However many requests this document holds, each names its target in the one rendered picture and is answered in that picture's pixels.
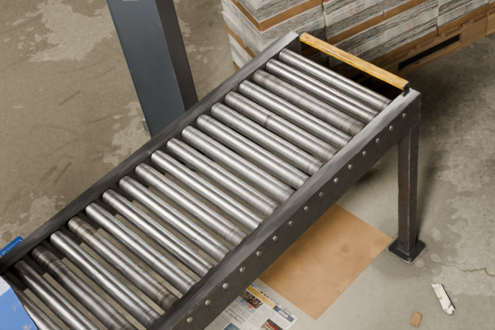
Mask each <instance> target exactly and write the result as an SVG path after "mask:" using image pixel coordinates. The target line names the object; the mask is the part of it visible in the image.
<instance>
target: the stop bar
mask: <svg viewBox="0 0 495 330"><path fill-rule="evenodd" d="M299 38H300V41H302V42H304V43H307V44H309V45H310V46H313V47H315V48H316V49H319V50H320V51H322V52H325V53H327V54H329V55H331V56H333V57H335V58H337V59H339V60H341V61H343V62H346V63H348V64H350V65H352V66H354V67H356V68H358V69H360V70H362V71H365V72H367V73H369V74H371V75H373V76H375V77H377V78H379V79H380V80H383V81H385V82H387V83H390V84H391V85H394V86H395V87H397V88H400V89H401V90H403V91H404V90H406V89H407V88H408V87H409V86H410V82H409V81H407V80H404V79H402V78H400V77H398V76H396V75H394V74H392V73H390V72H388V71H385V70H384V69H381V68H379V67H377V66H375V65H373V64H371V63H369V62H367V61H365V60H362V59H360V58H358V57H356V56H354V55H351V54H349V53H347V52H345V51H343V50H342V49H339V48H337V47H335V46H332V45H331V44H329V43H327V42H324V41H322V40H320V39H318V38H316V37H314V36H312V35H309V34H307V33H305V32H304V33H303V34H302V35H300V37H299Z"/></svg>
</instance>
